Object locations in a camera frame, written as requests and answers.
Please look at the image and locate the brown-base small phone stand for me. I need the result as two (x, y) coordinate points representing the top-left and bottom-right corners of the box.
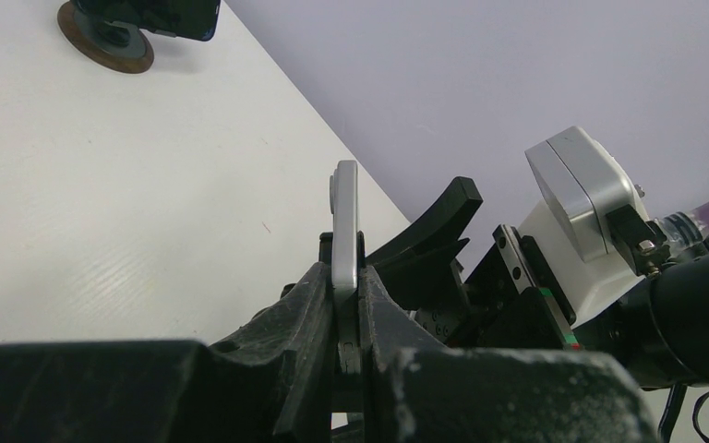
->
(56, 1), (154, 75)

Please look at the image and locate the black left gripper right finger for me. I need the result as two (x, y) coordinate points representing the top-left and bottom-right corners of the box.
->
(358, 267), (657, 442)

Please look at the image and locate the silver-edged black phone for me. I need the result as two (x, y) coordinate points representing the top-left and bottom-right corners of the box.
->
(330, 160), (359, 305)

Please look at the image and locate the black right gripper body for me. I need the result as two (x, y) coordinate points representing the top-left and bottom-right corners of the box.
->
(412, 224), (655, 353)

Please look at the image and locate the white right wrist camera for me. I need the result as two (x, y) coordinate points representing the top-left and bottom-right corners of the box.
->
(518, 126), (649, 327)

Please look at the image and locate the black phone on brown stand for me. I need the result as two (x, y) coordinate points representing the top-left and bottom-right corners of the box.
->
(73, 0), (221, 42)

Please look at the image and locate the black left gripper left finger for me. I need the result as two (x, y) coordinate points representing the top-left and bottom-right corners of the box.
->
(0, 263), (334, 442)

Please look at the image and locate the black round-base phone stand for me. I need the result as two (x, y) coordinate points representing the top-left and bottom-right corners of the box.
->
(271, 277), (366, 442)

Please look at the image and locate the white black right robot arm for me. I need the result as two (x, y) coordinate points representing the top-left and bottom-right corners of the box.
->
(367, 176), (709, 389)

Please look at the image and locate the black thin cable loop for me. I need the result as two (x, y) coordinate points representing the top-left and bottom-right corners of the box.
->
(656, 381), (709, 443)

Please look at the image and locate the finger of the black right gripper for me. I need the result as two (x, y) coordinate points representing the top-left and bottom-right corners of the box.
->
(367, 176), (483, 265)
(369, 238), (469, 311)

